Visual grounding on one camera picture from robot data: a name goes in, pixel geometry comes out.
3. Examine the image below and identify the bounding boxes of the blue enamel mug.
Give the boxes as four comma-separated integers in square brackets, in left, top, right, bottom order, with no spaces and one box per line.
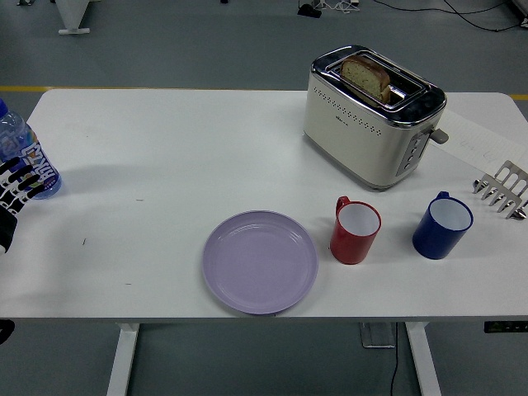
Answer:
[412,191,474,261]

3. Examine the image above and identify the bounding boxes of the grey under-table bracket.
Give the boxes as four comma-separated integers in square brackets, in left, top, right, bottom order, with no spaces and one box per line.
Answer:
[357,322,398,349]

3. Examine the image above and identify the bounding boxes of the black floor cable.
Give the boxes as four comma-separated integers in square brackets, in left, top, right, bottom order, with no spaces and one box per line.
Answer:
[443,0,528,32]

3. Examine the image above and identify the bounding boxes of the white paper sheet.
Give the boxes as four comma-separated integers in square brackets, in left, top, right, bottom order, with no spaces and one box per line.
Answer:
[431,109,528,174]

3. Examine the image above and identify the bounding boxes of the black power cable under table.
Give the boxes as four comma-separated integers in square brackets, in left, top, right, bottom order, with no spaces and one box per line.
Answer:
[387,346,403,396]

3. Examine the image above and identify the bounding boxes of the red enamel mug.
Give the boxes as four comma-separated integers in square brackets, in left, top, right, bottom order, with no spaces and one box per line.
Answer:
[328,195,382,266]

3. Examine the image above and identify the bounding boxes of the white stand foot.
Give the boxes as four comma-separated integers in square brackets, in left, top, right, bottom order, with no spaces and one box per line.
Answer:
[53,0,94,36]

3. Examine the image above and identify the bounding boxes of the cream and chrome toaster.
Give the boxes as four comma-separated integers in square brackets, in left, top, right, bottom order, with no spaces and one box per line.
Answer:
[302,44,450,193]

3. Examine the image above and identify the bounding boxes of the slice of toasted bread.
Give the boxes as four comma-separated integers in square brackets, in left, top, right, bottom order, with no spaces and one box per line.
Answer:
[339,55,392,104]

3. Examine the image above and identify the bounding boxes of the blue-label drink bottle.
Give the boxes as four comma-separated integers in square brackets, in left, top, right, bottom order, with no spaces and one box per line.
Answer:
[0,97,63,200]

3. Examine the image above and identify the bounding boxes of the black table control panel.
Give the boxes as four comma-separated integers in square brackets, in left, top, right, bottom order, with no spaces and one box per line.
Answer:
[483,319,528,333]

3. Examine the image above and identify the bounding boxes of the black floor device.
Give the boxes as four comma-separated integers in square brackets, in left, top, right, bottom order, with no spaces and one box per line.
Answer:
[296,2,323,19]

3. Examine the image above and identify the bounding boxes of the white floor cables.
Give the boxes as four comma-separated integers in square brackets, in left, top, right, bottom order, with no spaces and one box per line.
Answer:
[319,0,361,13]

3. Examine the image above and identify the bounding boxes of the purple round plate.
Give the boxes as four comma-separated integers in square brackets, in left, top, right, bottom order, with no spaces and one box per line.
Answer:
[201,210,320,317]

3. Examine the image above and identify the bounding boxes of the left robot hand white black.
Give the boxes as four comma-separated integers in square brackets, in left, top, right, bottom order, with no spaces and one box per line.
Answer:
[0,156,41,257]

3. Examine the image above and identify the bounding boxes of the white table leg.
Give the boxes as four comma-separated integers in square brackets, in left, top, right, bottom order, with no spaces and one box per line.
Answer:
[106,323,141,396]
[403,321,443,396]

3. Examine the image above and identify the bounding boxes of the metal toast rack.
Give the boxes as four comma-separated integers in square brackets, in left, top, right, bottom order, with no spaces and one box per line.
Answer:
[470,159,528,222]

